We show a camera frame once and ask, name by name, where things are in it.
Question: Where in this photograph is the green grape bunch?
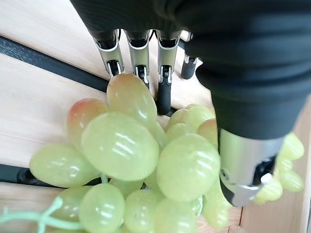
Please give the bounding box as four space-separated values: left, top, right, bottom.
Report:
0 72 305 233

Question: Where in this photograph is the wooden slat crate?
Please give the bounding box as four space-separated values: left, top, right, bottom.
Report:
0 0 311 233

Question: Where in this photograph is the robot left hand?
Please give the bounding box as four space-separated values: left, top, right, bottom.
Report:
69 0 311 208

